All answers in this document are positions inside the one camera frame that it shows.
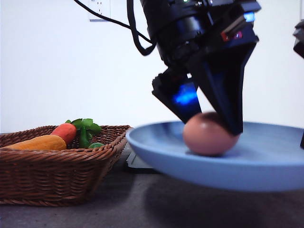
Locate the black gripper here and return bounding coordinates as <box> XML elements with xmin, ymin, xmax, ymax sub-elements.
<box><xmin>140</xmin><ymin>0</ymin><xmax>262</xmax><ymax>135</ymax></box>
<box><xmin>293</xmin><ymin>19</ymin><xmax>304</xmax><ymax>59</ymax></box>

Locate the yellow toy corn cob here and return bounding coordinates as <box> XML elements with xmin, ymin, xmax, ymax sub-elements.
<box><xmin>3</xmin><ymin>135</ymin><xmax>67</xmax><ymax>151</ymax></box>

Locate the blue plate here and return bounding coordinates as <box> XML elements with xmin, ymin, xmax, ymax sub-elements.
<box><xmin>126</xmin><ymin>122</ymin><xmax>304</xmax><ymax>192</ymax></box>

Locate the orange toy carrot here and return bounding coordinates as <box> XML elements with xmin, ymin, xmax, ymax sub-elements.
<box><xmin>51</xmin><ymin>118</ymin><xmax>101</xmax><ymax>145</ymax></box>

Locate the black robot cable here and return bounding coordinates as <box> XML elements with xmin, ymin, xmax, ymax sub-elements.
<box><xmin>74</xmin><ymin>0</ymin><xmax>156</xmax><ymax>55</ymax></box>

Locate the black tray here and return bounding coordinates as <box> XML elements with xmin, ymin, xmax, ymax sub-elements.
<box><xmin>125</xmin><ymin>152</ymin><xmax>157</xmax><ymax>172</ymax></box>

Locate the brown egg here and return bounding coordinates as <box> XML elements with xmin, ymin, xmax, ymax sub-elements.
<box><xmin>183</xmin><ymin>112</ymin><xmax>240</xmax><ymax>157</ymax></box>

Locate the brown wicker basket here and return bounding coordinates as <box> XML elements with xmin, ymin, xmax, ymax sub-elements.
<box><xmin>0</xmin><ymin>125</ymin><xmax>132</xmax><ymax>207</ymax></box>

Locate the white wall socket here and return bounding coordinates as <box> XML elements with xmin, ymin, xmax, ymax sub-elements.
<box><xmin>90</xmin><ymin>0</ymin><xmax>111</xmax><ymax>22</ymax></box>

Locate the green toy chili pepper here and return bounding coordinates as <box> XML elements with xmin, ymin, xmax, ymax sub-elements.
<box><xmin>79</xmin><ymin>128</ymin><xmax>104</xmax><ymax>149</ymax></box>

